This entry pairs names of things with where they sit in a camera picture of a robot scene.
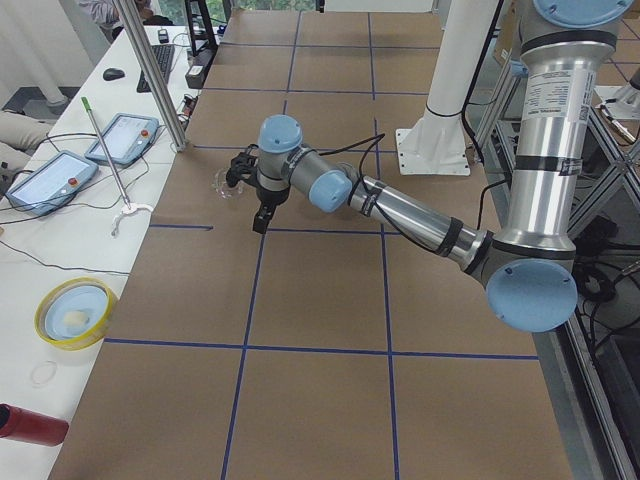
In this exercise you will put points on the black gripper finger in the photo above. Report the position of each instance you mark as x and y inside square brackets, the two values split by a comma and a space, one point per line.
[259, 223]
[267, 220]

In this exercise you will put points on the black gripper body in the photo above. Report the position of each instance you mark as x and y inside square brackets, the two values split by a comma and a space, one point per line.
[270, 196]

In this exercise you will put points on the clear glass funnel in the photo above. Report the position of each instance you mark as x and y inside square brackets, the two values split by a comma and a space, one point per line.
[223, 189]

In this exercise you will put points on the white plastic hook piece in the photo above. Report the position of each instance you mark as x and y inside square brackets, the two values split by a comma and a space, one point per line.
[127, 216]

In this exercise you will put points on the far blue teach pendant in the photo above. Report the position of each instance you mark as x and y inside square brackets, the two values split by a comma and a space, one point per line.
[128, 136]

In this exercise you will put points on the blue teach pendant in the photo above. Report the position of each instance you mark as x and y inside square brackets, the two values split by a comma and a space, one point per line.
[53, 184]
[128, 136]

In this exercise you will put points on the black computer mouse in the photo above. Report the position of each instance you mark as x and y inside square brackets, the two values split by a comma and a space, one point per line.
[112, 74]

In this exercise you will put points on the yellow tape roll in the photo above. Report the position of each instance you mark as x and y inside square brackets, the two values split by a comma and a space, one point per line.
[75, 314]

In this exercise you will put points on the metal rod green tip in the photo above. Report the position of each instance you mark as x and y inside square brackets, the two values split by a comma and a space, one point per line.
[100, 137]

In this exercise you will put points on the near blue teach pendant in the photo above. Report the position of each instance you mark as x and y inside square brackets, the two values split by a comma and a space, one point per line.
[53, 184]

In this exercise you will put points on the red bottle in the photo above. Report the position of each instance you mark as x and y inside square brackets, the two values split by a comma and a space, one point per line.
[22, 425]

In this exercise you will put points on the aluminium frame post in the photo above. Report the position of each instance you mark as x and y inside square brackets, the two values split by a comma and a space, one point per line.
[142, 48]

